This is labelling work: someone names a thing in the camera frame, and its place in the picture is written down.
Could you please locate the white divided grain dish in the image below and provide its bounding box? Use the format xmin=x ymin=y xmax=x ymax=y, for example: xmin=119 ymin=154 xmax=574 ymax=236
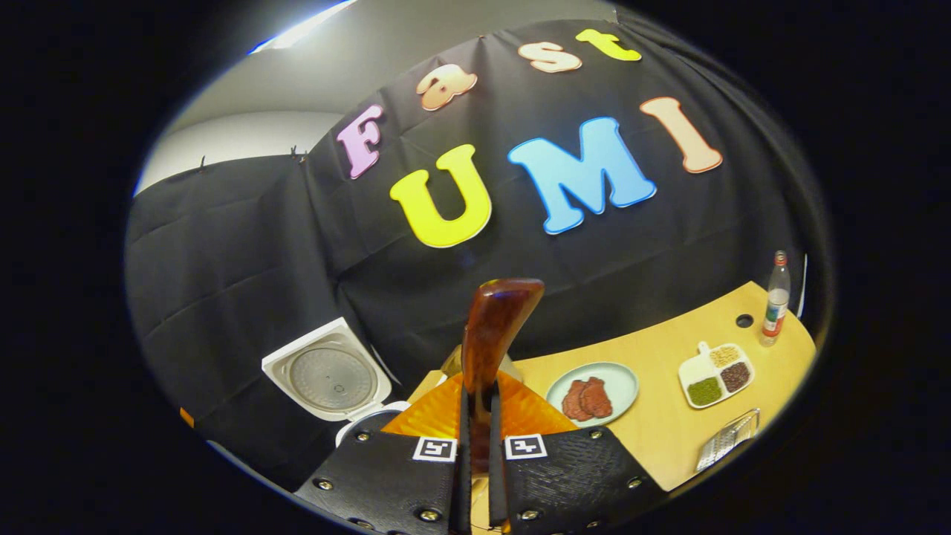
xmin=678 ymin=341 xmax=756 ymax=409

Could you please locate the clear chopstick holder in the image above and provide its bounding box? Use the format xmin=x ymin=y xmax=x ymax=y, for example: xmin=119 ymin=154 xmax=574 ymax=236
xmin=696 ymin=407 xmax=761 ymax=473

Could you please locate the clear bottle with red cap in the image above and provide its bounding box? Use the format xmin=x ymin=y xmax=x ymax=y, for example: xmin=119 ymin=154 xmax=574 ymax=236
xmin=760 ymin=250 xmax=791 ymax=348

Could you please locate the white rice cooker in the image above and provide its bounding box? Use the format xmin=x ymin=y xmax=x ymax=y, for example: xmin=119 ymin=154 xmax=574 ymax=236
xmin=262 ymin=317 xmax=413 ymax=450

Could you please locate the ceiling light panel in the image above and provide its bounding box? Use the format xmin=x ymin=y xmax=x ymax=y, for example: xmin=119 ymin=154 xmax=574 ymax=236
xmin=249 ymin=0 xmax=357 ymax=54

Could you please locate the pale green plate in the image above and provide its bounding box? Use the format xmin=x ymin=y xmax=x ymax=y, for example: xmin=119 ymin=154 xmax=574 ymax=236
xmin=546 ymin=362 xmax=640 ymax=428

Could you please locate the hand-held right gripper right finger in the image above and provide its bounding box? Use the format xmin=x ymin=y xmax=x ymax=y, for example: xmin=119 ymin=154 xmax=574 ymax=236
xmin=487 ymin=372 xmax=666 ymax=535

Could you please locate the black backdrop cloth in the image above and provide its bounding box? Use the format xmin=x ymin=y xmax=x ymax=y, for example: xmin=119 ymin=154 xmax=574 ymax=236
xmin=126 ymin=19 xmax=829 ymax=491

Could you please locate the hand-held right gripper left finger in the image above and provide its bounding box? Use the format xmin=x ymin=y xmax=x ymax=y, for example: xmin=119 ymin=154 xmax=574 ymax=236
xmin=293 ymin=372 xmax=473 ymax=535

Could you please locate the brown wooden spoon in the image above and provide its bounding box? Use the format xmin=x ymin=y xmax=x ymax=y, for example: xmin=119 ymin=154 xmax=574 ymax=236
xmin=461 ymin=279 xmax=545 ymax=476

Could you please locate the red meat slice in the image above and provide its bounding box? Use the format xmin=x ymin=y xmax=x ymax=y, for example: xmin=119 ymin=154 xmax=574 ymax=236
xmin=562 ymin=379 xmax=591 ymax=422
xmin=580 ymin=377 xmax=614 ymax=418

